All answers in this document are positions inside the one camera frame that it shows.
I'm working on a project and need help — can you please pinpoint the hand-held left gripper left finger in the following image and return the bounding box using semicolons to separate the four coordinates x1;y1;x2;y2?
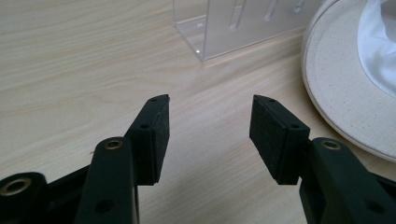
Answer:
74;93;171;224

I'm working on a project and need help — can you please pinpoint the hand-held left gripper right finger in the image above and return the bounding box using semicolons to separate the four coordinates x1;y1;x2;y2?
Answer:
248;94;396;224

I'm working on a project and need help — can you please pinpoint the beige speckled round plate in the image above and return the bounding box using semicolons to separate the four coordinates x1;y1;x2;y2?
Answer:
301;0;396;163

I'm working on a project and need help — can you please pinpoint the clear acrylic stand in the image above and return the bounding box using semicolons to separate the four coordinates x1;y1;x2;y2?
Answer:
173;0;328;62

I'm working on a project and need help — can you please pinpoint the white cloth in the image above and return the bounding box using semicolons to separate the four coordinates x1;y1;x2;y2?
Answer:
357;0;396;99

